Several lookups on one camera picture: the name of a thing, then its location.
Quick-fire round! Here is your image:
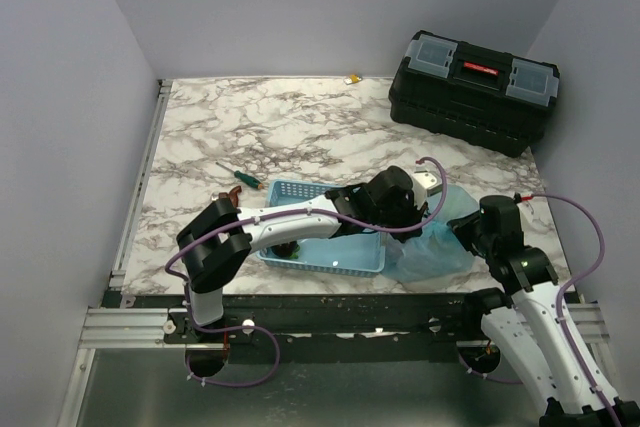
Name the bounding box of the light blue plastic bag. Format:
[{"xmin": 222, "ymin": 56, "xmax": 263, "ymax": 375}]
[{"xmin": 381, "ymin": 185, "xmax": 479, "ymax": 284}]

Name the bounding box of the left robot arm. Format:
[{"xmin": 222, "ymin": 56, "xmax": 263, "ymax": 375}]
[{"xmin": 176, "ymin": 166, "xmax": 442, "ymax": 342}]

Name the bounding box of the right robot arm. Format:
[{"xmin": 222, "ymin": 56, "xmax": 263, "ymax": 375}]
[{"xmin": 449, "ymin": 195, "xmax": 639, "ymax": 426}]

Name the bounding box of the dark purple fake mangosteen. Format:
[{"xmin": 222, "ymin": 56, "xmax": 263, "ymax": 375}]
[{"xmin": 271, "ymin": 241, "xmax": 300, "ymax": 260}]

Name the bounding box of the light blue plastic basket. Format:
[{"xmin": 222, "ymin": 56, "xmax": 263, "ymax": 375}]
[{"xmin": 256, "ymin": 179, "xmax": 385, "ymax": 278}]

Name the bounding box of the small yellow white tag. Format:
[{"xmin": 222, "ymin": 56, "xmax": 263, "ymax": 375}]
[{"xmin": 344, "ymin": 74, "xmax": 362, "ymax": 85}]

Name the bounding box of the black plastic toolbox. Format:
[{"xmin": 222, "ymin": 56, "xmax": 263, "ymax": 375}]
[{"xmin": 389, "ymin": 30, "xmax": 560, "ymax": 158}]

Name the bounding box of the brown and silver small tool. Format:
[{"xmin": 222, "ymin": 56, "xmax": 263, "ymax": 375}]
[{"xmin": 211, "ymin": 185, "xmax": 242, "ymax": 208}]

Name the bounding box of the aluminium extrusion bar left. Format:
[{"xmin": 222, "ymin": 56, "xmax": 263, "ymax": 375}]
[{"xmin": 79, "ymin": 308, "xmax": 185, "ymax": 350}]

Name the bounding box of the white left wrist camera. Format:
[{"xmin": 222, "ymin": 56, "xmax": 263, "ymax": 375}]
[{"xmin": 410, "ymin": 171, "xmax": 442, "ymax": 206}]

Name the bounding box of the green handled screwdriver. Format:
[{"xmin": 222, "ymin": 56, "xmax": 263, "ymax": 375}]
[{"xmin": 216, "ymin": 162, "xmax": 264, "ymax": 190}]

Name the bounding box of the black front mounting rail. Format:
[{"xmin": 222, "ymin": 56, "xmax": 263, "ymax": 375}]
[{"xmin": 99, "ymin": 291, "xmax": 498, "ymax": 364}]

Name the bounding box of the aluminium left side rail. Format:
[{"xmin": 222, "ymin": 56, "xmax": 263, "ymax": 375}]
[{"xmin": 108, "ymin": 79, "xmax": 173, "ymax": 290}]

